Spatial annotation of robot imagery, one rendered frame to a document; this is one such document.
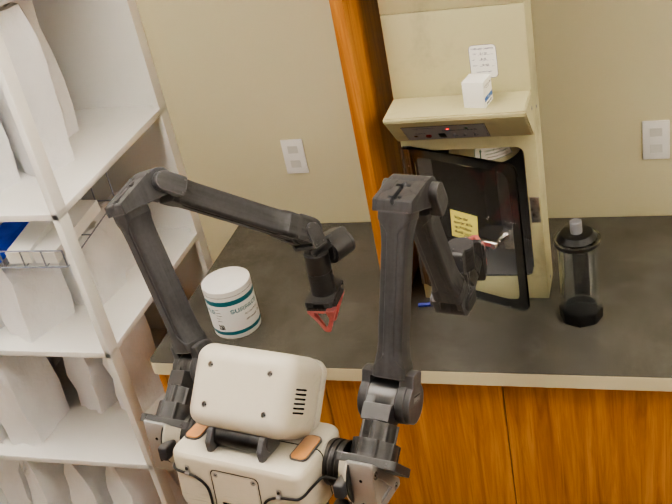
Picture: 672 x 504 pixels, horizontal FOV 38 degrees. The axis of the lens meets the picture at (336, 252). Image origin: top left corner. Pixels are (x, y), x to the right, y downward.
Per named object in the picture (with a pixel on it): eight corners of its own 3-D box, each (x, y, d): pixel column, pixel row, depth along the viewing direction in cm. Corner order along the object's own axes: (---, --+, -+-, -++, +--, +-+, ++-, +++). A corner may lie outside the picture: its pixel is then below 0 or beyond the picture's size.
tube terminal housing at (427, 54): (441, 247, 275) (402, -20, 236) (558, 245, 265) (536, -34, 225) (425, 297, 255) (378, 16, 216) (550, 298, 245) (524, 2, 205)
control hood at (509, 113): (398, 137, 231) (392, 98, 226) (535, 130, 221) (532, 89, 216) (387, 159, 222) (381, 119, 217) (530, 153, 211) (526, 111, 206)
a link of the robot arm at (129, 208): (89, 194, 189) (111, 187, 181) (145, 169, 197) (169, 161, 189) (181, 394, 198) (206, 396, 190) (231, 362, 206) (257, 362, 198)
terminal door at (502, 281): (426, 283, 252) (404, 145, 231) (530, 311, 233) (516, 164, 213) (425, 284, 251) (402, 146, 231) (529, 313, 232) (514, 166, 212)
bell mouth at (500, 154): (454, 135, 248) (452, 116, 245) (524, 132, 242) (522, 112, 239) (442, 168, 234) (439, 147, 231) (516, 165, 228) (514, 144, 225)
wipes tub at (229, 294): (224, 310, 267) (211, 265, 260) (268, 311, 263) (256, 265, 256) (207, 339, 257) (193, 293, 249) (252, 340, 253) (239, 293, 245)
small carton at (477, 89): (471, 98, 218) (468, 73, 215) (493, 99, 215) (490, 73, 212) (464, 107, 214) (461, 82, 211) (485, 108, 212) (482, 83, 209)
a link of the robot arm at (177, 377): (165, 392, 194) (178, 393, 190) (178, 343, 197) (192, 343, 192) (202, 404, 199) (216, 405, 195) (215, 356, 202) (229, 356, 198)
